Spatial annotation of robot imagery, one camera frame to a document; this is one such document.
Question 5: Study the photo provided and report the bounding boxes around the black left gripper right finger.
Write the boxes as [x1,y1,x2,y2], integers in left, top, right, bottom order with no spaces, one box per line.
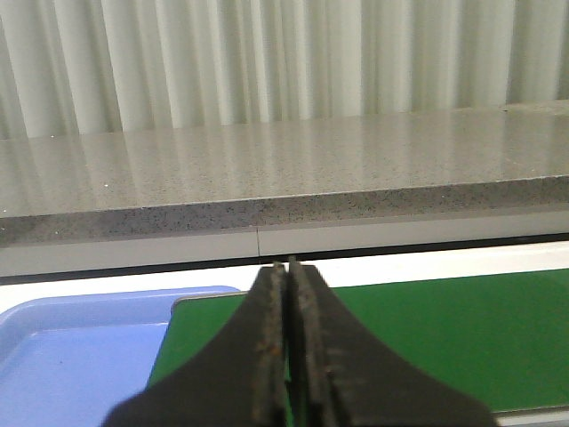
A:
[287,260,494,426]

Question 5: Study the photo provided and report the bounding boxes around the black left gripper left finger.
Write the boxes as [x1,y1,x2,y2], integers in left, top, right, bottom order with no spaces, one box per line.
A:
[103,263,287,426]

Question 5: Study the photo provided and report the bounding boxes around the green conveyor belt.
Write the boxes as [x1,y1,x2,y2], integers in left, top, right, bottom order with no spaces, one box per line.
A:
[148,268,569,427]

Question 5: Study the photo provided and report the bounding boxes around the blue plastic tray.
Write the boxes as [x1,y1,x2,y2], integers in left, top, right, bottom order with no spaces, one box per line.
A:
[1,286,232,426]

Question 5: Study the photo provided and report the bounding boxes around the grey speckled stone counter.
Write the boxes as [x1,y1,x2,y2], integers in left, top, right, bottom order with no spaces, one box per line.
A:
[1,101,568,246]

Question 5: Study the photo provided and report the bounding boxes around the white pleated curtain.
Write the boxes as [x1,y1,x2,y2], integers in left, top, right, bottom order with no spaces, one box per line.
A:
[1,1,568,139]

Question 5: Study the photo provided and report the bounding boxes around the aluminium conveyor frame rail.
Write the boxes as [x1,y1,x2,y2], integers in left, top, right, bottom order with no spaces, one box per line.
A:
[0,239,569,427]

